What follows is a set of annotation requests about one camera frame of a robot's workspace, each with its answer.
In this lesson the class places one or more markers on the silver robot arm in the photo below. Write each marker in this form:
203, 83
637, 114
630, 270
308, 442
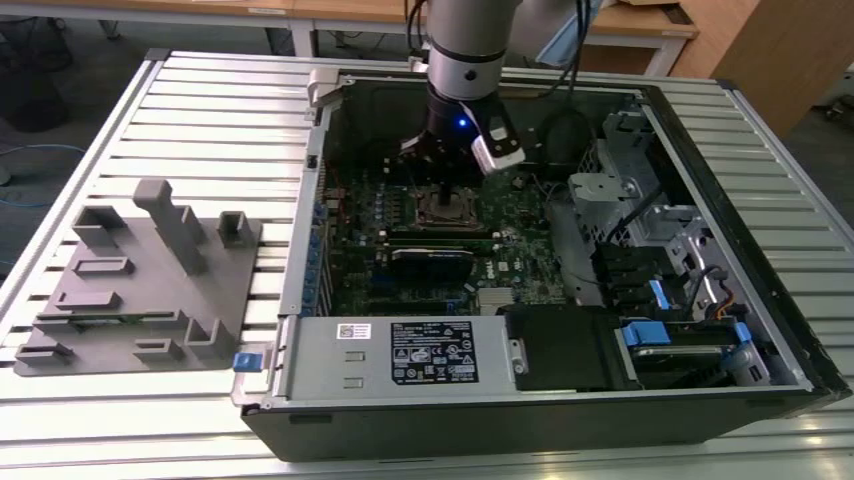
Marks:
467, 50

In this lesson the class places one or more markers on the CPU socket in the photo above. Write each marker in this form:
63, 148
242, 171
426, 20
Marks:
417, 223

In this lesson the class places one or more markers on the white black wrist webcam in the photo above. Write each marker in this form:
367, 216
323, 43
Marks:
497, 150

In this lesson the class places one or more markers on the silver drive cage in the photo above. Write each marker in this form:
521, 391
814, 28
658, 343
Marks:
597, 186

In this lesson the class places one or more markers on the black graphics card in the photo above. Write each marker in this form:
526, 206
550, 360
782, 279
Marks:
430, 267

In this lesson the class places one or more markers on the green motherboard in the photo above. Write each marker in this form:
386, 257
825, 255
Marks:
527, 260

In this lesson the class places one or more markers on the wooden desk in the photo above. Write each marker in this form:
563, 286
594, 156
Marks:
200, 4
654, 27

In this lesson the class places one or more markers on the silver chipset heatsink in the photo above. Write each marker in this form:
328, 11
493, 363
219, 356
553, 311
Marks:
497, 296

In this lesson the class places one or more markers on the blue plastic clip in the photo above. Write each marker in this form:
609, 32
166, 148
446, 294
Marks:
659, 295
742, 334

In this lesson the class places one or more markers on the wooden cabinet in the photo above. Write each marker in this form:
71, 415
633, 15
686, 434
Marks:
774, 50

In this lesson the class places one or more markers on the silver power supply unit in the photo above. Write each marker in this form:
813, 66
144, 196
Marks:
320, 360

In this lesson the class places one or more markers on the blue disk carrier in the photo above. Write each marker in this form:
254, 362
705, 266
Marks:
646, 334

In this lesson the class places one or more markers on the blue case latch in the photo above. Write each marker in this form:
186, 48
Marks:
248, 362

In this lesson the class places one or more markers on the silver hard disk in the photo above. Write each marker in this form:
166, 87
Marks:
674, 352

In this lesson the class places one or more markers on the gray parts rack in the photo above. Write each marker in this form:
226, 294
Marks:
147, 300

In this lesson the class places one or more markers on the black office chair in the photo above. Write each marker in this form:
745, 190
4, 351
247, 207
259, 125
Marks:
36, 100

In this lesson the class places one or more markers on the black PC case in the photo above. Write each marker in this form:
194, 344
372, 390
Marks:
534, 435

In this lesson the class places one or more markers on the green RAM stick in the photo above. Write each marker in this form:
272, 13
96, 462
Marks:
96, 321

